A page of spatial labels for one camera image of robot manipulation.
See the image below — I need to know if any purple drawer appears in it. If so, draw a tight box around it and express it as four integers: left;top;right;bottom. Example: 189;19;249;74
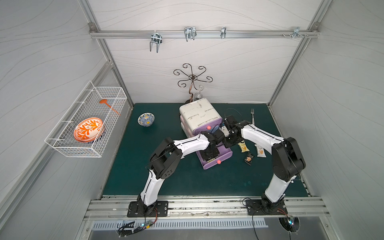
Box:
196;144;233;170
192;118;223;136

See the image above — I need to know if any yellow cookie packet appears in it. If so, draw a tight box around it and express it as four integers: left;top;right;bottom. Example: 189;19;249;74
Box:
238;141;250;153

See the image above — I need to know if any black cookie packet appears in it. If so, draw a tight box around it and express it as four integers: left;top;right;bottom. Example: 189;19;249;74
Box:
244;153;254;166

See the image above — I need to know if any white cookie packet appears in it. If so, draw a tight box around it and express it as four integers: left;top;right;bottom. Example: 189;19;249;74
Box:
255;144;267;158

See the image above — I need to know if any white drawer cabinet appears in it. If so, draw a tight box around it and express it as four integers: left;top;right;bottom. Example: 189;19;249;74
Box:
179;98;222;137

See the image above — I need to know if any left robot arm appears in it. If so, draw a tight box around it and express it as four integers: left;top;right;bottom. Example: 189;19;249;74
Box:
138;130;225;209

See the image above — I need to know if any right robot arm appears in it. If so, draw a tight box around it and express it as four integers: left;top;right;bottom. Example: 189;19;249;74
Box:
224;116;306;209

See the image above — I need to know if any metal fork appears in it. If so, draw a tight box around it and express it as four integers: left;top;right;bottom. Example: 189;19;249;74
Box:
251;109;255;125

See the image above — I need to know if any green table mat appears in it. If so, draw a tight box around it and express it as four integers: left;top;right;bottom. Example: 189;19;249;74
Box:
103;102;309;198

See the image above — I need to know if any blue patterned bowl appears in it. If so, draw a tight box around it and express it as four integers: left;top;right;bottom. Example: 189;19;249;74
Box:
138;113;155;127

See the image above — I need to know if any metal hook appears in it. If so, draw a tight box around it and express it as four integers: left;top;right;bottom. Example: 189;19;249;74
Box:
184;27;197;42
221;27;227;39
282;27;310;39
150;32;163;53

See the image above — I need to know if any orange spatula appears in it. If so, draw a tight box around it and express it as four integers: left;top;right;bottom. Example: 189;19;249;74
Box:
99;99;121;116

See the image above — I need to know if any orange patterned plate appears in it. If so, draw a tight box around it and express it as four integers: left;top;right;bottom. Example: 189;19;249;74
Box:
74;118;105;143

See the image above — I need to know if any white vent strip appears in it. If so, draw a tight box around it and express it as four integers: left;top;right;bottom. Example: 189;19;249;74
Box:
92;218;269;231

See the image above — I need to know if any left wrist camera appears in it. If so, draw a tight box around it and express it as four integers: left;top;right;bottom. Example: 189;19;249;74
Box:
211;128;225;146

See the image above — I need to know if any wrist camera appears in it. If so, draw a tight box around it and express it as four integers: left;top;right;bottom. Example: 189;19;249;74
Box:
221;115;238;137
211;128;225;146

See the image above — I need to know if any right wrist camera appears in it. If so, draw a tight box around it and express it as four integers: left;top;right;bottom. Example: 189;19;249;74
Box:
221;115;238;137

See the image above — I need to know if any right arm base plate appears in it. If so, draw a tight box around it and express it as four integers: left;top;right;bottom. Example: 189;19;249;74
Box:
242;198;288;216

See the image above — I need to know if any brown wire mug tree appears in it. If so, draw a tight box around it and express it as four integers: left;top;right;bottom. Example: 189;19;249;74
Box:
173;63;214;104

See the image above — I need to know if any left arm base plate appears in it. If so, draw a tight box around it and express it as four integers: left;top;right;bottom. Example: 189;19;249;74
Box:
127;200;169;218

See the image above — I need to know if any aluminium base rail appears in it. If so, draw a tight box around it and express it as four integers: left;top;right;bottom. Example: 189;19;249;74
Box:
84;196;331;220

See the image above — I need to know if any white wire basket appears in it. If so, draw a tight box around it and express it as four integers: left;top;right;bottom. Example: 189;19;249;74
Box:
45;82;127;158

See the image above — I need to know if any aluminium top rail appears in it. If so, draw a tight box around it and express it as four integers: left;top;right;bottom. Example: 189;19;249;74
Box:
90;29;321;40

